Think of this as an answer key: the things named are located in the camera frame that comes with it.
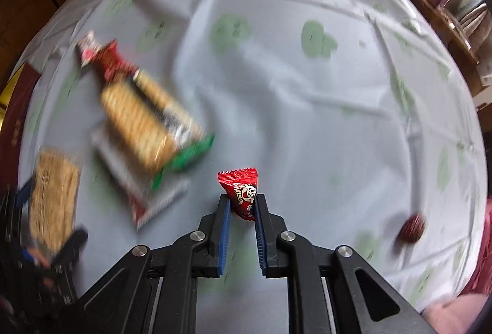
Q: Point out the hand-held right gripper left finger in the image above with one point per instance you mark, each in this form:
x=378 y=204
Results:
x=225 y=238

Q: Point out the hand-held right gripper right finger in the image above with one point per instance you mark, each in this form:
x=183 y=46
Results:
x=261 y=238

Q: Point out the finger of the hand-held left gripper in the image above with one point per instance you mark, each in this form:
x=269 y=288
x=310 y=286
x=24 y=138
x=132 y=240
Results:
x=73 y=243
x=25 y=194

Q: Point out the pale rice cracker packet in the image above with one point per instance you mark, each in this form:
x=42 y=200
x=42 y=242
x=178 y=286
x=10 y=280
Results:
x=53 y=188

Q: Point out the red candy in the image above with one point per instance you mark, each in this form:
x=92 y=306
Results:
x=240 y=188

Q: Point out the gold tin box maroon sides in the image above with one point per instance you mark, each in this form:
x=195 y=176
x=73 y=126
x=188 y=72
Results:
x=19 y=115

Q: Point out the long white snack packet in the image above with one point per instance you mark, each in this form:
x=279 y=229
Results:
x=127 y=184

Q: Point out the striped wafer packet green end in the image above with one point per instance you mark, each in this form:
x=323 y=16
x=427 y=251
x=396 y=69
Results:
x=146 y=119

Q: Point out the red date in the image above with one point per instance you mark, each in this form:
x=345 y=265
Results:
x=411 y=228

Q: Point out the small red white snack packet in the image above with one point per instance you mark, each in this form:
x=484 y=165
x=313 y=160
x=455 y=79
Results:
x=111 y=59

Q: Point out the pink fuzzy garment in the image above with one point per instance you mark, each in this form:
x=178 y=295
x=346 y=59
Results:
x=457 y=314

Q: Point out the cardboard box white cover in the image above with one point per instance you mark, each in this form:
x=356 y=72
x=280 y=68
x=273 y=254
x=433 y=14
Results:
x=482 y=88

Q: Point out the wooden side table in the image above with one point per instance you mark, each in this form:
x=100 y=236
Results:
x=457 y=34

